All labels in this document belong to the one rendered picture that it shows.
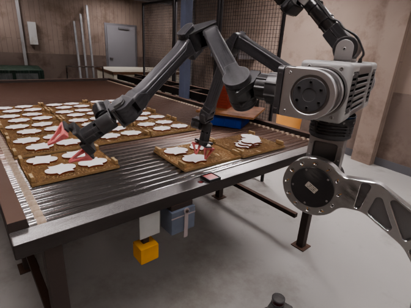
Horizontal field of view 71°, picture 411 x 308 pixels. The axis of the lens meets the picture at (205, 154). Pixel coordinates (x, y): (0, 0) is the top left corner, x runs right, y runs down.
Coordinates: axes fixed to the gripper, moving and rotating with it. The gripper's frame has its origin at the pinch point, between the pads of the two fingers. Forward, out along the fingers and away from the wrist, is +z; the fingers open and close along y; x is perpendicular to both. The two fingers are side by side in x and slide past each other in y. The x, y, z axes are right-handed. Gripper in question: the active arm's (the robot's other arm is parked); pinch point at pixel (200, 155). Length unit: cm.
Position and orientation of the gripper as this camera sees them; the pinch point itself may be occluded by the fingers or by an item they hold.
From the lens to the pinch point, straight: 169.3
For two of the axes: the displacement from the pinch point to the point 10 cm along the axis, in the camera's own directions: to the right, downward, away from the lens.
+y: 6.0, 3.0, -7.5
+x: 7.7, 0.3, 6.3
